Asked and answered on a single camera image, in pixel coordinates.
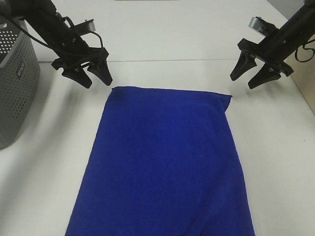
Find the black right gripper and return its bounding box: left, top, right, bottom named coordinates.
left=230, top=29, right=293, bottom=89

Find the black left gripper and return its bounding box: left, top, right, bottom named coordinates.
left=51, top=31, right=113, bottom=89

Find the blue towel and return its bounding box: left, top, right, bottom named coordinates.
left=65, top=87, right=255, bottom=236

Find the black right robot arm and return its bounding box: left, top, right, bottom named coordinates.
left=230, top=0, right=315, bottom=89

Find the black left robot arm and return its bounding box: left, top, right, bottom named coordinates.
left=0, top=0, right=113, bottom=89

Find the beige fabric storage box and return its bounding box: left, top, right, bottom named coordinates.
left=287, top=36, right=315, bottom=114

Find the grey perforated plastic basket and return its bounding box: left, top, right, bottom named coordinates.
left=0, top=21, right=40, bottom=149

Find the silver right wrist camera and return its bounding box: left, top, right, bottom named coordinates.
left=249, top=17, right=277, bottom=36

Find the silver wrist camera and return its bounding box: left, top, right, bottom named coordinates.
left=249, top=17, right=277, bottom=36
left=71, top=19, right=95, bottom=36

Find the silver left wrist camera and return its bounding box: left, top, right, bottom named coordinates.
left=71, top=19, right=95, bottom=36

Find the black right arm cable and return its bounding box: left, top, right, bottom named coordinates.
left=294, top=36, right=315, bottom=63

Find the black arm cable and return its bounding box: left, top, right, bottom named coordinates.
left=0, top=9, right=104, bottom=55
left=294, top=36, right=315, bottom=63

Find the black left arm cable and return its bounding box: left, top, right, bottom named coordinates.
left=0, top=9, right=104, bottom=55

